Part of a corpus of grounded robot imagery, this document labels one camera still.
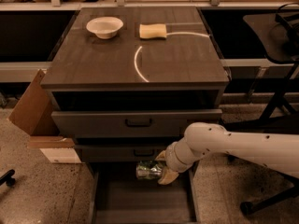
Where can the middle grey drawer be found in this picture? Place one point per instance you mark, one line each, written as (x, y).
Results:
(119, 152)

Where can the white ceramic bowl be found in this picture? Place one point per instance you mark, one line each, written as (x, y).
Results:
(104, 27)

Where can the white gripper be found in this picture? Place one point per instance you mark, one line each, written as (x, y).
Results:
(172, 160)

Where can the black chair base left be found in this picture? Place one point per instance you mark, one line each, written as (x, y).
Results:
(8, 178)

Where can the bottom open grey drawer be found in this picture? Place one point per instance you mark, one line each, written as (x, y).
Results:
(118, 197)

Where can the top grey drawer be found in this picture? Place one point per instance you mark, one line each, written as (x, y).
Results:
(84, 124)

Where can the yellow sponge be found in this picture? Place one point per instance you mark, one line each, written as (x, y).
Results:
(149, 31)

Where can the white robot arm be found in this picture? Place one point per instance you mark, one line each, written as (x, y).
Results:
(279, 152)

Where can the brown cardboard box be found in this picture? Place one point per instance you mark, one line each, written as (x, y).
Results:
(32, 114)

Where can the grey drawer cabinet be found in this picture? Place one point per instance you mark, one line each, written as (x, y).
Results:
(126, 73)

